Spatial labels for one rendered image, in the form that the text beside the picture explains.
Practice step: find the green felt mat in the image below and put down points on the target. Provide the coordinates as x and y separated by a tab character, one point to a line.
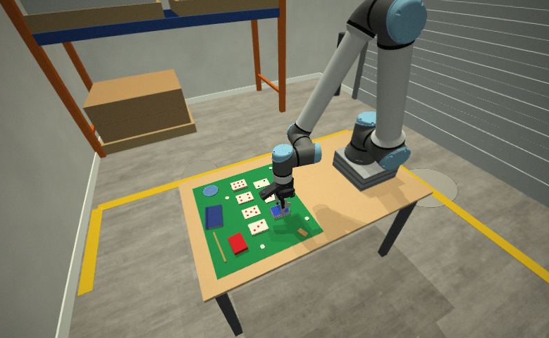
282	232

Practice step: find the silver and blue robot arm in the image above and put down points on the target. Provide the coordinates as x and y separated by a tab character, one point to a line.
377	136

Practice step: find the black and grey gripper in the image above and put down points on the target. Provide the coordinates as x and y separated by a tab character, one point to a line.
288	190

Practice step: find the tan rectangular tile with dark dots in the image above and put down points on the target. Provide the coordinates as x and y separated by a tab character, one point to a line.
302	232

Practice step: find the blue flat disc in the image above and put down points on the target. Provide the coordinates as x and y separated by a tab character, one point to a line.
210	190

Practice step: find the red rectangular block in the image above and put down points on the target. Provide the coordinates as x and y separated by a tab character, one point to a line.
237	243

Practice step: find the dark blue notebook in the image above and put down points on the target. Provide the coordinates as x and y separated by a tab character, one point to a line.
213	217

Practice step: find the white playing card with black pips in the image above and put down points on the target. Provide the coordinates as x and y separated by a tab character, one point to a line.
261	183

